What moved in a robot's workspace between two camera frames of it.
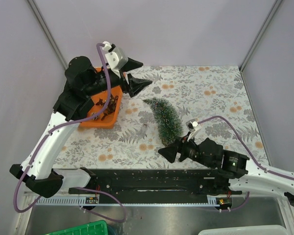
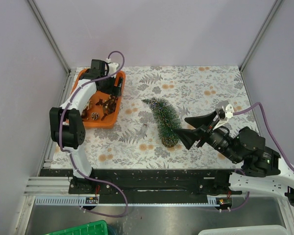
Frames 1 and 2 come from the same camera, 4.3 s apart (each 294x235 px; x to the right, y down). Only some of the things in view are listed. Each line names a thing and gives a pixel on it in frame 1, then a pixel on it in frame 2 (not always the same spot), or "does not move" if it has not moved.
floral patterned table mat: (216, 97) does not move
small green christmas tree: (169, 125) does not move
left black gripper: (135, 85) -> (113, 90)
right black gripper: (169, 152) -> (187, 136)
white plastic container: (273, 230) does not move
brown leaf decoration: (110, 106) does not move
